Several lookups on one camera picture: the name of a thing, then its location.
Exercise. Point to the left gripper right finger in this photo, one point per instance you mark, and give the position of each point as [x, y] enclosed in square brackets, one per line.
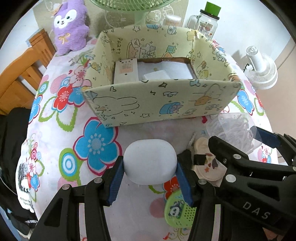
[200, 194]

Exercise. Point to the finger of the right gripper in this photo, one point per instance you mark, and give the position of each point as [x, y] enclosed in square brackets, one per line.
[285, 144]
[232, 157]

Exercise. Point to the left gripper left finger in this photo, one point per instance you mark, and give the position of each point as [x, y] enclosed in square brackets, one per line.
[60, 220]

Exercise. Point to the round cream compact case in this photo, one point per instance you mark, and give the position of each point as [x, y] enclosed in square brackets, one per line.
[205, 163]

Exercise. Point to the green panda speaker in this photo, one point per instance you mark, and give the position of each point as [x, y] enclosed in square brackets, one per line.
[177, 212]

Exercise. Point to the clear bag of floss picks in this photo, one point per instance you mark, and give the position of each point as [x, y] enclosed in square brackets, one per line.
[237, 129]

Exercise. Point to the white oval pebble case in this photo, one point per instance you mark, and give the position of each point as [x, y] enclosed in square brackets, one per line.
[150, 162]

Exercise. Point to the white 45W charger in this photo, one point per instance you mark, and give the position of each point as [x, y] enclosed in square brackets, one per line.
[156, 75]

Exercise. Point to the white power strip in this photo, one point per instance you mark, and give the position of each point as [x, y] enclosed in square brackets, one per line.
[126, 71]

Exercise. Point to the black key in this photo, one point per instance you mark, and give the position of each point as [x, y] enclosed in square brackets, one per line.
[185, 159]

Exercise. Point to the white standing fan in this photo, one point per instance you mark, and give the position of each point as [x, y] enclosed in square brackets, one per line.
[262, 72]

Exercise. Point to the yellow cartoon storage box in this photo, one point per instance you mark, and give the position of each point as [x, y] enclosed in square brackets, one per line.
[212, 87]

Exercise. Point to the wooden chair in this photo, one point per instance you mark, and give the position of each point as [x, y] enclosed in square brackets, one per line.
[13, 93]

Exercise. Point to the glass mason jar mug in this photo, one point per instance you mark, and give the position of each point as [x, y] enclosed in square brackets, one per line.
[205, 23]

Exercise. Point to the green cup on jar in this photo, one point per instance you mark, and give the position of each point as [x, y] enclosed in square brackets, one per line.
[212, 9]

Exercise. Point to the cotton swab container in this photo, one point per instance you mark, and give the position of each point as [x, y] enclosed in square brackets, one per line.
[172, 20]

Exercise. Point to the green desk fan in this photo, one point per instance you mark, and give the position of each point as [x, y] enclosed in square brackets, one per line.
[139, 8]

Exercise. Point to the purple plush toy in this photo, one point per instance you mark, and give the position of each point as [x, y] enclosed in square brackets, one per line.
[69, 26]

